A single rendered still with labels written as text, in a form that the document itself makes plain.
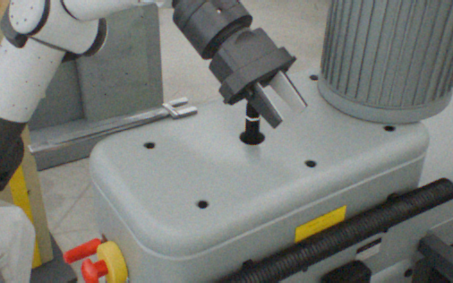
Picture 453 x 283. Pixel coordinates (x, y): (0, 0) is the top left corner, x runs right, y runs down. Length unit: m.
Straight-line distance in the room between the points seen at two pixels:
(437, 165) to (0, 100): 0.72
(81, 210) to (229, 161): 2.81
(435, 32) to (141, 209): 0.45
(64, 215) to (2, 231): 2.46
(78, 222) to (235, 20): 2.82
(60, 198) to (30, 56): 2.69
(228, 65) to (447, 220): 0.55
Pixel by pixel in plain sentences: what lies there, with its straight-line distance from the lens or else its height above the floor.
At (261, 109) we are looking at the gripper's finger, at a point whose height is 1.97.
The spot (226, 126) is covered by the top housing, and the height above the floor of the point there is 1.89.
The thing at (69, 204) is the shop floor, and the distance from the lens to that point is 3.70.
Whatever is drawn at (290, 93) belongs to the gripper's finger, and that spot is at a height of 1.98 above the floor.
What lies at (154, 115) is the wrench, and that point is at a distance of 0.95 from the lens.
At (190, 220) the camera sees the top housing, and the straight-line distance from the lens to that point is 0.78.
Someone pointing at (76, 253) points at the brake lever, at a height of 1.71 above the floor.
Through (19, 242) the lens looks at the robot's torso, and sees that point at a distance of 1.19.
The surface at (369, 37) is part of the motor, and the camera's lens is 0.92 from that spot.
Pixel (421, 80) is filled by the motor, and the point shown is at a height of 1.96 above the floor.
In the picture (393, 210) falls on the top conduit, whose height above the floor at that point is 1.80.
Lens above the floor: 2.43
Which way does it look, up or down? 37 degrees down
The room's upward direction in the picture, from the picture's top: 1 degrees clockwise
